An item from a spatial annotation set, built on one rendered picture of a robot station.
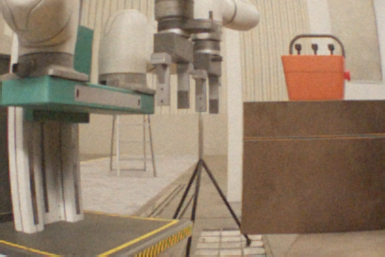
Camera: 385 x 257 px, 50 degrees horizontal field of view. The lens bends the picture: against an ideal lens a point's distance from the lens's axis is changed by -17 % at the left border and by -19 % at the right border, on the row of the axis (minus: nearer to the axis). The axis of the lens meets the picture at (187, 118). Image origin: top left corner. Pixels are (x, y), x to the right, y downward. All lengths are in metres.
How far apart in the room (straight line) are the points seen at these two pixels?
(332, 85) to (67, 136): 0.79
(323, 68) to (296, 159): 0.26
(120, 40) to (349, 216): 0.87
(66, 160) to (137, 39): 0.43
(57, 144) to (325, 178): 0.80
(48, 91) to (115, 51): 0.51
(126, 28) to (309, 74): 0.57
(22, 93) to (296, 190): 0.76
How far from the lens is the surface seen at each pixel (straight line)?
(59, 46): 1.05
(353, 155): 1.27
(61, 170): 1.46
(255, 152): 1.32
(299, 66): 1.30
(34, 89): 1.00
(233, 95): 4.27
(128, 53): 1.45
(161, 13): 1.05
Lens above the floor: 0.60
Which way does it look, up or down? 2 degrees up
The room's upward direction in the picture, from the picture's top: straight up
